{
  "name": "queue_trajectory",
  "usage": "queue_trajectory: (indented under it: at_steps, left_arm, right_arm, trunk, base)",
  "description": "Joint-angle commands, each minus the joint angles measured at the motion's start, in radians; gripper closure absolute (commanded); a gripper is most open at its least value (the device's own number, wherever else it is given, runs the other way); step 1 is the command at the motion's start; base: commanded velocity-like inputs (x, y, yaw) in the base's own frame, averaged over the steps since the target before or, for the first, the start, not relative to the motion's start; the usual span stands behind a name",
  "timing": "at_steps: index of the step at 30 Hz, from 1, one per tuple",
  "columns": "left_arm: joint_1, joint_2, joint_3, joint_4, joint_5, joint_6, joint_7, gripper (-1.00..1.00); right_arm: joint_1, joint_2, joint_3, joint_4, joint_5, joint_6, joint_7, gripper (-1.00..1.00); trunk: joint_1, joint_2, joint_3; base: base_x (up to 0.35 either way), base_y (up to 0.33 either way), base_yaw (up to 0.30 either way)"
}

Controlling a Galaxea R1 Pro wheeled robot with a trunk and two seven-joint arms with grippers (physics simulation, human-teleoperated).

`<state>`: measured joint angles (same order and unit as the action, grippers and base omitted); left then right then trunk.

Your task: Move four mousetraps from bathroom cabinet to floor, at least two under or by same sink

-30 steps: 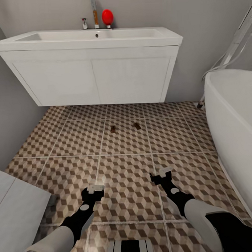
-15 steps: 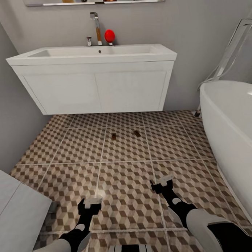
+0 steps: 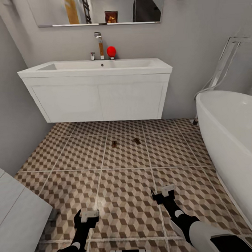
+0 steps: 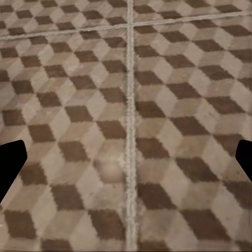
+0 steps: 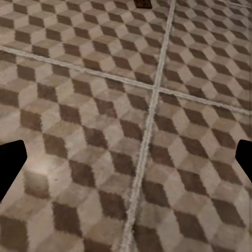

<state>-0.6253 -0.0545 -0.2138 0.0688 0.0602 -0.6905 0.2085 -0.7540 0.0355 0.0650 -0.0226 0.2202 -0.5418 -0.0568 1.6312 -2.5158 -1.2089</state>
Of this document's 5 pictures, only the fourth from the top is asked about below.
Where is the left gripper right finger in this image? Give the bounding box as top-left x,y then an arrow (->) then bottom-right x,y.
235,139 -> 252,182

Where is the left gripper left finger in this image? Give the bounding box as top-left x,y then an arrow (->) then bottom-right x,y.
0,140 -> 27,202

